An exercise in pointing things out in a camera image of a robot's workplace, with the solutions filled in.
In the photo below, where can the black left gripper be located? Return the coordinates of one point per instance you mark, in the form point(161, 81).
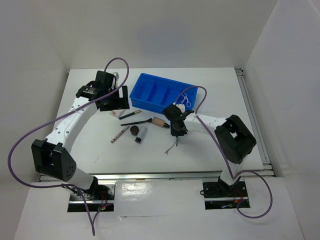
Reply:
point(121, 103)

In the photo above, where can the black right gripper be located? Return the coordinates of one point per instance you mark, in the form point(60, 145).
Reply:
point(175, 133)

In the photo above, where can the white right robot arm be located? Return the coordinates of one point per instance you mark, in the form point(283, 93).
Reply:
point(231, 136)

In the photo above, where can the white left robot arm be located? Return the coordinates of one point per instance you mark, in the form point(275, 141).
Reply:
point(52, 155)

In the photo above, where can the black makeup brush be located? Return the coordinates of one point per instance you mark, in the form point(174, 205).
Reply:
point(137, 122)

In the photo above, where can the clear blush palette case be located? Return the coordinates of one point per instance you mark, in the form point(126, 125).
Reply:
point(117, 113)

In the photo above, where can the dark green gold mascara tube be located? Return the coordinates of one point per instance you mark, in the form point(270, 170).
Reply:
point(130, 114)

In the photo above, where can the beige foundation bottle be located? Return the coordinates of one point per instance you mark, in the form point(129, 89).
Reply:
point(160, 123)

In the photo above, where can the round brown cosmetic jar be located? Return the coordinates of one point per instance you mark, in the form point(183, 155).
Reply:
point(134, 130)

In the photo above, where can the clear bottle black cap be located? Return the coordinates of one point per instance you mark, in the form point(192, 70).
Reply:
point(141, 135)

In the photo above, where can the blue divided plastic bin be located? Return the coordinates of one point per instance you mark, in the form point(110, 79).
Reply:
point(154, 93)

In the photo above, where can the aluminium front rail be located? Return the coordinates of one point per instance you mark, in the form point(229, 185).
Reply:
point(158, 176)

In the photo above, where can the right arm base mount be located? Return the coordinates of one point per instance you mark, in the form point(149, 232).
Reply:
point(215, 199)

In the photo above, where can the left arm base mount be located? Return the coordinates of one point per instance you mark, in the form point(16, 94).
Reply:
point(104, 202)

